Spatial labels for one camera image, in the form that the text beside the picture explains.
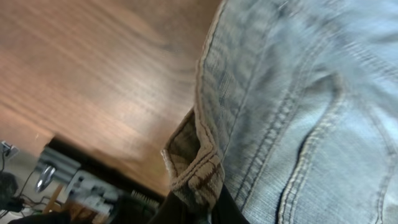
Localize cluttered background equipment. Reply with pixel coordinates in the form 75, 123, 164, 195
1, 138, 165, 223

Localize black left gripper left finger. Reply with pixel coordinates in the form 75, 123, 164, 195
149, 192, 198, 224

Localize light blue denim shorts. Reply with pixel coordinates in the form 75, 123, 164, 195
162, 0, 397, 223

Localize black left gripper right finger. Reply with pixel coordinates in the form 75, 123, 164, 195
211, 185, 249, 224

